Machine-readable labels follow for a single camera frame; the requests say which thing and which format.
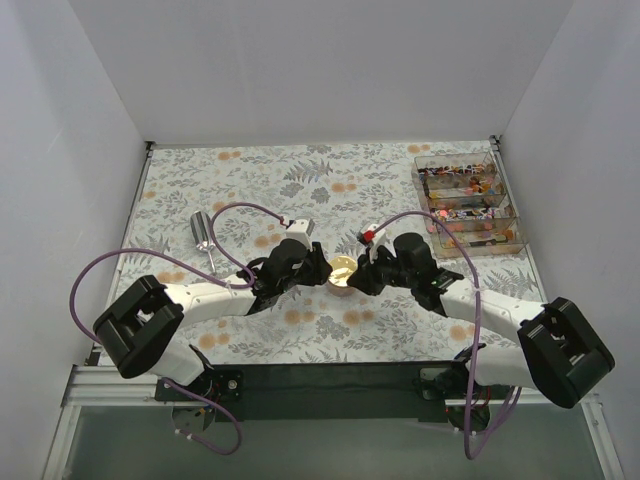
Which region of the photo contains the round wooden jar lid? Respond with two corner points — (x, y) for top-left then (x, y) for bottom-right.
(328, 255), (357, 289)

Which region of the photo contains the clear plastic jar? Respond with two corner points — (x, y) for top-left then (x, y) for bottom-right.
(327, 284), (355, 297)

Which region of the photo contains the clear acrylic candy organizer box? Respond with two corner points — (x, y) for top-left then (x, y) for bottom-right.
(413, 151), (526, 259)

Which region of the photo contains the silver metal scoop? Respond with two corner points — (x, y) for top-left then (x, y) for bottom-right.
(190, 211), (217, 275)

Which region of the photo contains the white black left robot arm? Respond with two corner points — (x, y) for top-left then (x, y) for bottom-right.
(93, 239), (332, 400)

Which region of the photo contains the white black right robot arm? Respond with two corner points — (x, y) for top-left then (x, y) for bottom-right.
(348, 230), (615, 408)

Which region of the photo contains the floral patterned table cloth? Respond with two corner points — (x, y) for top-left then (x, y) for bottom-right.
(92, 141), (562, 365)

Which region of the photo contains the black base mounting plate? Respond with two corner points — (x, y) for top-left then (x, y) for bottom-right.
(187, 360), (469, 422)

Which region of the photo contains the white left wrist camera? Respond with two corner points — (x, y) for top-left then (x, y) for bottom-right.
(281, 216), (315, 250)

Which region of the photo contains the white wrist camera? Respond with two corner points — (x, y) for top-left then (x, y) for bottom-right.
(281, 216), (315, 250)
(358, 224), (388, 263)

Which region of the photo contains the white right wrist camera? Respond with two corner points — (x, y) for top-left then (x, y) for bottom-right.
(358, 224), (388, 263)

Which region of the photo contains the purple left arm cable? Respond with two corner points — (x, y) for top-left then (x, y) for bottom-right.
(69, 202), (289, 456)

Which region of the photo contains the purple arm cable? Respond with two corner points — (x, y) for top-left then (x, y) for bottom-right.
(372, 210), (524, 460)
(69, 202), (289, 456)

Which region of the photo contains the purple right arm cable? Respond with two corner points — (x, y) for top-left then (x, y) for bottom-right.
(372, 210), (524, 460)

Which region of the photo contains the aluminium front frame rail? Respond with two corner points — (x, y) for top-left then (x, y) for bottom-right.
(44, 362), (624, 479)

